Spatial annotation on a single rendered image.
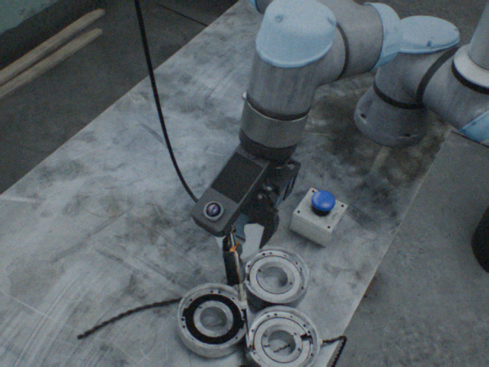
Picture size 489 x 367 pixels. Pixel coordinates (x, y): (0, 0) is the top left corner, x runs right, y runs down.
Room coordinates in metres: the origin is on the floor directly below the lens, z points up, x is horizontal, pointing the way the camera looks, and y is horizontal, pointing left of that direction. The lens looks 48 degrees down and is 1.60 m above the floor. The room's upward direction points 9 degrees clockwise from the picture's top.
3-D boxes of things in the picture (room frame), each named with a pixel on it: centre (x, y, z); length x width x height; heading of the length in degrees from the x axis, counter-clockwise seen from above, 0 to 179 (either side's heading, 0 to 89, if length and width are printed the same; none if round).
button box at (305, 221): (0.66, -0.14, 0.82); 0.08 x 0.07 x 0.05; 156
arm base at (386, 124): (0.96, -0.29, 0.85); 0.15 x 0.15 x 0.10
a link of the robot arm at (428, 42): (0.95, -0.29, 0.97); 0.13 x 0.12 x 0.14; 44
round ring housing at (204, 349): (0.43, 0.01, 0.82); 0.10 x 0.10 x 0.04
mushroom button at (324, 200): (0.65, -0.14, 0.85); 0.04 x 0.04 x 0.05
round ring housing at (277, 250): (0.52, -0.07, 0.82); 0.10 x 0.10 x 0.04
